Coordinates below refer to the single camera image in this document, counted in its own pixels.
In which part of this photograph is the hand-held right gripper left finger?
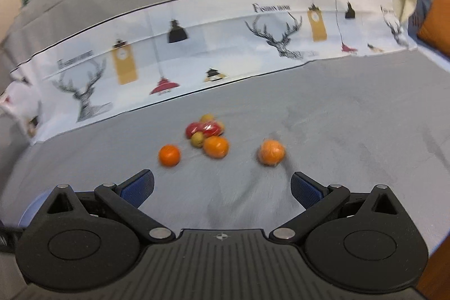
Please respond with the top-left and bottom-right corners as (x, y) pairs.
(37, 169), (176, 244)

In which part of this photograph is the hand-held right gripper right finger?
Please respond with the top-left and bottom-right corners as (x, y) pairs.
(269, 171), (410, 244)

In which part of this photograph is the orange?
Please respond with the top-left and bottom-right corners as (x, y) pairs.
(158, 144), (181, 167)
(203, 136), (230, 159)
(258, 139), (286, 167)

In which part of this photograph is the red apple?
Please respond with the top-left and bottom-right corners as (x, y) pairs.
(202, 122), (225, 137)
(186, 122), (206, 139)

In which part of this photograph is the light blue plate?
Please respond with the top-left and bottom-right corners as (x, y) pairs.
(19, 189), (53, 228)

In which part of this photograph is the grey bed sheet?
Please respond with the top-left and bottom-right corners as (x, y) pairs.
(0, 47), (450, 300)

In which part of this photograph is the deer printed blanket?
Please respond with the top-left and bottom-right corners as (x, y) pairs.
(0, 0), (420, 146)

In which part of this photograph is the orange pillow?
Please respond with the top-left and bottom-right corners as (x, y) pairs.
(417, 0), (450, 58)

